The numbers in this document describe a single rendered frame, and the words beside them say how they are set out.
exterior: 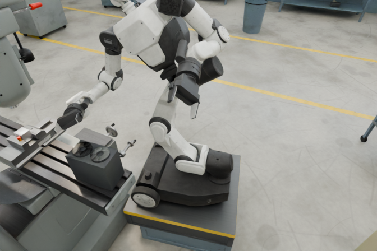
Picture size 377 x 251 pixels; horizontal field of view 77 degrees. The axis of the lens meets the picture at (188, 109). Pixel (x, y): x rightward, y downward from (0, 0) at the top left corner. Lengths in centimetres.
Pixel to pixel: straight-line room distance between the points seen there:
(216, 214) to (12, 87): 140
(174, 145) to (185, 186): 31
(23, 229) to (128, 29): 118
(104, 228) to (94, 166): 94
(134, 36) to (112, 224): 146
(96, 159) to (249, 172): 171
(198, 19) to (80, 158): 84
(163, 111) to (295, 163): 175
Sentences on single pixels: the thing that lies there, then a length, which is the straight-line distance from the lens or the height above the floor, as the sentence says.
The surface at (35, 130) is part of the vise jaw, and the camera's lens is 164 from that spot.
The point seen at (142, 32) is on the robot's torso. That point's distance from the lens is 112.
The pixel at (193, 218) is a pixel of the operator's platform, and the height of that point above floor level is 40.
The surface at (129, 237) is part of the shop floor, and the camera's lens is 222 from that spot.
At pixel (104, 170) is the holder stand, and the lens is 119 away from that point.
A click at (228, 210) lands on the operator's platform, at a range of 184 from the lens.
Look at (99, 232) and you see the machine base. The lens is 208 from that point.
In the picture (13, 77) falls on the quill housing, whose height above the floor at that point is 146.
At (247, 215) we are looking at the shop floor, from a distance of 230.
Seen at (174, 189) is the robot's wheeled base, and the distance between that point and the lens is 170.
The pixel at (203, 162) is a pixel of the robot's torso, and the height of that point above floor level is 73.
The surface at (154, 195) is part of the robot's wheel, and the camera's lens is 170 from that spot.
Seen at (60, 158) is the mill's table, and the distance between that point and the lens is 157.
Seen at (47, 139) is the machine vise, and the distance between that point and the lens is 168.
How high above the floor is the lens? 201
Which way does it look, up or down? 39 degrees down
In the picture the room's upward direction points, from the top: straight up
